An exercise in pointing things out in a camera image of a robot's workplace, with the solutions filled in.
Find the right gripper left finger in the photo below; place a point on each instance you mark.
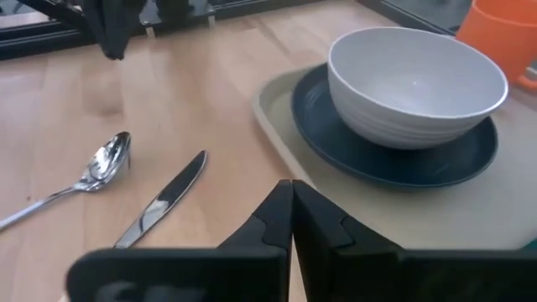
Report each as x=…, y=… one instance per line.
x=189, y=272

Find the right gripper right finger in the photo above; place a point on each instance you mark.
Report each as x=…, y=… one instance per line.
x=419, y=277

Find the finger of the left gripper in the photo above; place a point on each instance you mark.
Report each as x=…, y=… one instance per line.
x=128, y=25
x=100, y=25

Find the dark green cloth napkin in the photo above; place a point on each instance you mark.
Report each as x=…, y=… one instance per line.
x=530, y=245

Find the dark blue plate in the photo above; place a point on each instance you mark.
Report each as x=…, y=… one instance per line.
x=377, y=168

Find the white ribbed bowl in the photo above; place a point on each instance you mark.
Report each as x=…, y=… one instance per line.
x=419, y=84

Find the orange plastic mug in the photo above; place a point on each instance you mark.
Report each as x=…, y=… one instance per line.
x=495, y=38

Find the beige plastic tray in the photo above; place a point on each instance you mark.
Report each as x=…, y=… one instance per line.
x=440, y=218

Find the black metal table frame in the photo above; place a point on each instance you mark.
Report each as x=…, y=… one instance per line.
x=33, y=40

